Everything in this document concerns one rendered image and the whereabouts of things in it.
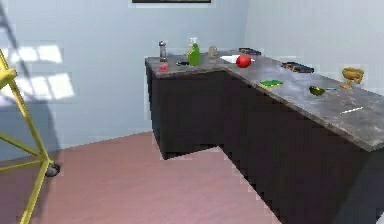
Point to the golden statue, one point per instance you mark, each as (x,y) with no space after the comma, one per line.
(351,76)

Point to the dark book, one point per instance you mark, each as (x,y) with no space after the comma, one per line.
(250,51)

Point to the framed wall picture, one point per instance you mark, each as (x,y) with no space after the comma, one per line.
(171,1)

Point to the small beige cup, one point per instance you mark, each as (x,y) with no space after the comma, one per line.
(212,51)

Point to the green spray bottle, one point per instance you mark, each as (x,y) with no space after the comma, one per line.
(194,55)

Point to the black flat tray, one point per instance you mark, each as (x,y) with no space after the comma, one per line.
(298,67)

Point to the red apple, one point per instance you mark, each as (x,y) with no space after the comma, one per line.
(243,61)

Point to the yellow metal frame cart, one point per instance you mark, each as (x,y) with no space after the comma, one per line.
(23,110)

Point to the small red cube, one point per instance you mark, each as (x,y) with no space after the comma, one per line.
(163,67)

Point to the dark green bowl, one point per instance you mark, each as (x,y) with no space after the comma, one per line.
(316,90)

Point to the green sponge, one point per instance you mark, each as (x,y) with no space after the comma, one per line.
(271,83)

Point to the white knife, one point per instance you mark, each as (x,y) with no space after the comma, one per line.
(351,110)

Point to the black kitchen counter cabinet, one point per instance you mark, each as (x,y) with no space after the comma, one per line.
(206,113)

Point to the grey pepper mill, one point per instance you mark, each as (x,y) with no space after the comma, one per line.
(162,51)

